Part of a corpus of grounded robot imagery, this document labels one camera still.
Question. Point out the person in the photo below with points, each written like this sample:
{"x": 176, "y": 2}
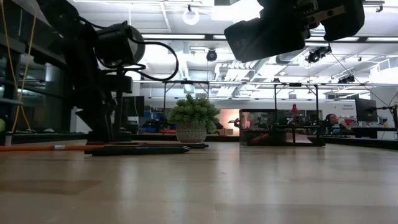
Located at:
{"x": 333, "y": 119}

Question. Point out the green artificial potted plant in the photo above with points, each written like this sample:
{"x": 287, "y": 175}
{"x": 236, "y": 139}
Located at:
{"x": 191, "y": 133}

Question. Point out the orange pencil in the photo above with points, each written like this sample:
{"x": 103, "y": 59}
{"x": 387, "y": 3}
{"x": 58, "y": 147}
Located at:
{"x": 59, "y": 147}
{"x": 25, "y": 148}

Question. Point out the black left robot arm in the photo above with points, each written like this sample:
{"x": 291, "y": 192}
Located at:
{"x": 77, "y": 62}

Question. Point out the black metal workstation frame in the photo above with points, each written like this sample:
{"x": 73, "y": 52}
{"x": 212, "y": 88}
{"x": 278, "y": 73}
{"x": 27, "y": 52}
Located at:
{"x": 295, "y": 84}
{"x": 186, "y": 82}

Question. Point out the dark shelving rack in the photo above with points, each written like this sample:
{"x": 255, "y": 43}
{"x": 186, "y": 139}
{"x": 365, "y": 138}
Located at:
{"x": 53, "y": 77}

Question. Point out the cardboard box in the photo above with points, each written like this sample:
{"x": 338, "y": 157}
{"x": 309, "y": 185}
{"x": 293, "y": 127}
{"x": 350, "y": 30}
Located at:
{"x": 226, "y": 132}

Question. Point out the small red object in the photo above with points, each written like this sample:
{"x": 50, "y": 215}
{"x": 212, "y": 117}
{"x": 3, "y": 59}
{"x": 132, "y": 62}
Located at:
{"x": 294, "y": 109}

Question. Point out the dark background desk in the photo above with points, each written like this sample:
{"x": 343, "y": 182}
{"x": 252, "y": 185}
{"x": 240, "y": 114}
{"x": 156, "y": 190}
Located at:
{"x": 373, "y": 130}

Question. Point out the blue storage bins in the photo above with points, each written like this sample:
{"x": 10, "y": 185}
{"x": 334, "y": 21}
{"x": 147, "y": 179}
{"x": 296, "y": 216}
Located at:
{"x": 154, "y": 119}

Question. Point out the black computer monitor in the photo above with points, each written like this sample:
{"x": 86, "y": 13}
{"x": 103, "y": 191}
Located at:
{"x": 366, "y": 110}

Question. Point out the black hanging camera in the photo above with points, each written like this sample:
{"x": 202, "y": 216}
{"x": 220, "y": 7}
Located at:
{"x": 211, "y": 56}
{"x": 315, "y": 56}

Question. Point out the black aluminium table frame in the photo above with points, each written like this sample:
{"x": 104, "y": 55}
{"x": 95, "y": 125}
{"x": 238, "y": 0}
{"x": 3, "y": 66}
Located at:
{"x": 227, "y": 137}

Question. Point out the black pen with silver print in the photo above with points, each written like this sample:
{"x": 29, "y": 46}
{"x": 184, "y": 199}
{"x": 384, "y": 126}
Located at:
{"x": 140, "y": 151}

